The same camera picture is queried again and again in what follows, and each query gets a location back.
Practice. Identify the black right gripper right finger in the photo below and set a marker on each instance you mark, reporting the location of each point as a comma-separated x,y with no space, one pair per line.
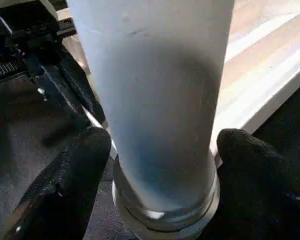
260,195

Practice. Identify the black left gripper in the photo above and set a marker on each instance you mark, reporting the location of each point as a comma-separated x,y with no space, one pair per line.
30,30

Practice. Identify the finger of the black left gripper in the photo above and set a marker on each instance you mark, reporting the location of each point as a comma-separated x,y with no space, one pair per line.
82,92

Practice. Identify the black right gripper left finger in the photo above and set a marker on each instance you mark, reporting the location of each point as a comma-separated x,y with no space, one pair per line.
65,190

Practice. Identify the white plastic table leg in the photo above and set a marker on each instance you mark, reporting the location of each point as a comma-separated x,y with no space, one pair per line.
152,100

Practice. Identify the white plastic table top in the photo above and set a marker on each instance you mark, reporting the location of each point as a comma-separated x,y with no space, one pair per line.
260,62

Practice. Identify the black work mat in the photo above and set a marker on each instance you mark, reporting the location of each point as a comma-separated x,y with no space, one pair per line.
15,120

